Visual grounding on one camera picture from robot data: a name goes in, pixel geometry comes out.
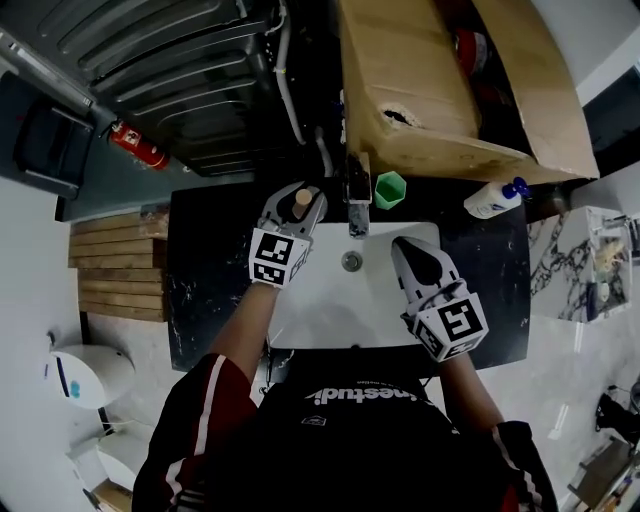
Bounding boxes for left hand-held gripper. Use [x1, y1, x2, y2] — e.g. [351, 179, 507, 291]
[248, 182, 329, 289]

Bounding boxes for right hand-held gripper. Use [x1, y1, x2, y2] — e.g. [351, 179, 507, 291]
[391, 236, 489, 362]

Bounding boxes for small tan cork object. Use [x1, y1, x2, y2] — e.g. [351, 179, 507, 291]
[277, 187, 314, 224]

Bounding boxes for person's right forearm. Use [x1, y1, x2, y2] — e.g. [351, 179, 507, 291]
[438, 349, 506, 431]

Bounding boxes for person's left forearm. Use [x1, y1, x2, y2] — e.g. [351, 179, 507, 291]
[208, 282, 281, 371]

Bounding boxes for white rectangular sink basin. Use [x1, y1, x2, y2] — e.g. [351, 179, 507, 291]
[267, 221, 444, 350]

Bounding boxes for white soap bottle blue pump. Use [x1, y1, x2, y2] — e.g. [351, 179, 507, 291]
[463, 177, 532, 220]

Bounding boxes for black marble sink countertop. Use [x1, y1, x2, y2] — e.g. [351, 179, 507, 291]
[166, 177, 531, 374]

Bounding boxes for chrome faucet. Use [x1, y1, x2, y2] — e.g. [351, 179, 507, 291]
[342, 152, 374, 240]

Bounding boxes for green plastic cup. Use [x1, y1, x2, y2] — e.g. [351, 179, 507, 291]
[374, 170, 408, 210]

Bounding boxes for grey ribbed washing machine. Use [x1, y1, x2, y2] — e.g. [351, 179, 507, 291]
[94, 29, 321, 179]

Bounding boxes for white marble vanity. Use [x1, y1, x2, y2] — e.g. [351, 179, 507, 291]
[527, 207, 634, 324]

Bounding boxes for red fire extinguisher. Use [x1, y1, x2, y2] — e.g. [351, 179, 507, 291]
[108, 119, 172, 171]

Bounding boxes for large brown cardboard box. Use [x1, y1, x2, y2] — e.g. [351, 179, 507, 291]
[338, 0, 600, 184]

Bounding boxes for clear storage organizer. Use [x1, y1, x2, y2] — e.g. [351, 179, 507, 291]
[587, 207, 634, 309]

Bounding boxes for wooden slat steps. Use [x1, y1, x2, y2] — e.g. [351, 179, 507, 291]
[68, 212, 169, 324]

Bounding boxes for person's black shirt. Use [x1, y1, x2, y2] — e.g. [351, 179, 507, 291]
[132, 352, 559, 512]

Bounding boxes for red packet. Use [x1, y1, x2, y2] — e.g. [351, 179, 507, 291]
[454, 27, 489, 76]

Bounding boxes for black chair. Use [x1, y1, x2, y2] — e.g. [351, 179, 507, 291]
[594, 379, 640, 446]

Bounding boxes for dark grey folded chair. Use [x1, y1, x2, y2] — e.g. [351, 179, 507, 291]
[12, 97, 96, 199]

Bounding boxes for white rounded trash can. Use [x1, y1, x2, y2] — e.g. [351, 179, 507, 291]
[43, 343, 136, 411]

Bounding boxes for white plastic device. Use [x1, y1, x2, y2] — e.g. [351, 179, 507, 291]
[64, 434, 139, 501]

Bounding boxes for small brown cardboard box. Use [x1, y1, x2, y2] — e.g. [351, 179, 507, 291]
[92, 479, 134, 512]

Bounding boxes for grey drain hose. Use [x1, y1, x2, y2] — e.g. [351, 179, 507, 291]
[313, 125, 335, 179]

